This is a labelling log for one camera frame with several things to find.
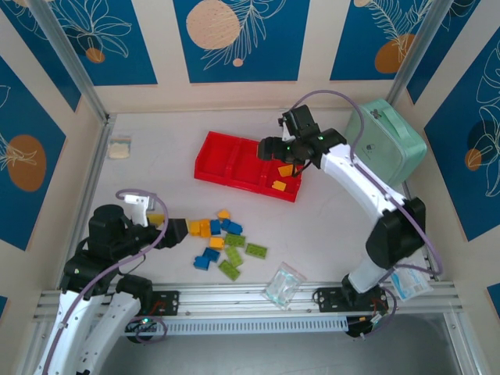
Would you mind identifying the red three-compartment tray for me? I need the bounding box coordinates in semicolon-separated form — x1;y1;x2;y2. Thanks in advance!
194;130;304;203

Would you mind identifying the mint green zip case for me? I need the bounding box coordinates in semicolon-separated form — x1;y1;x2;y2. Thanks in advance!
342;99;427;188

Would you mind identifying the small bag of white powder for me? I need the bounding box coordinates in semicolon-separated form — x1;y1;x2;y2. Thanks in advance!
108;134;133;160

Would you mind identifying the clear plastic zip bag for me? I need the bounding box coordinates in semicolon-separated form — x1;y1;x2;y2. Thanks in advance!
263;261;308;312

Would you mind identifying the blue white packet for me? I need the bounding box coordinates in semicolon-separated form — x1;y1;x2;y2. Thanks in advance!
390;265;435;302

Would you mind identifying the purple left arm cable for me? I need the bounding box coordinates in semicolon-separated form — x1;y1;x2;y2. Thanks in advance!
41;188;170;375

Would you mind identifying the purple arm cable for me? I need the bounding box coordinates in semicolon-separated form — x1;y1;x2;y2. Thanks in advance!
41;188;170;375
292;89;445;341

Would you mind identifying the aluminium side rail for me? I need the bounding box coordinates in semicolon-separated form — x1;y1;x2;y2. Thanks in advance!
76;112;118;243

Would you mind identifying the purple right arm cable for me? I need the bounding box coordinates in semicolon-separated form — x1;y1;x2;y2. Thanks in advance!
292;89;445;341

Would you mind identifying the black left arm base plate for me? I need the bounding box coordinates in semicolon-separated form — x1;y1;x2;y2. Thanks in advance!
150;291;181;316

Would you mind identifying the aluminium front rail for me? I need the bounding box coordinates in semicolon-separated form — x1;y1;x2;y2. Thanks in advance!
33;280;466;320

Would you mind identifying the blue leaf print wall panel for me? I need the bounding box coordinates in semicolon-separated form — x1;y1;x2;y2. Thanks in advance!
173;0;312;84
48;0;159;87
0;0;83;113
0;56;68;252
423;27;500;243
405;0;500;105
330;0;435;82

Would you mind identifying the white slotted cable duct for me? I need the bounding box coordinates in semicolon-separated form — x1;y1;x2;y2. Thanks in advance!
124;316;349;338

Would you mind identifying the aluminium frame post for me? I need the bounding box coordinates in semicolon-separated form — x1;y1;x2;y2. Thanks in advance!
29;0;114;126
385;0;456;109

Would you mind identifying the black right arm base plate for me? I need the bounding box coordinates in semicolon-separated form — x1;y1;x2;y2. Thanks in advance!
313;287;391;313

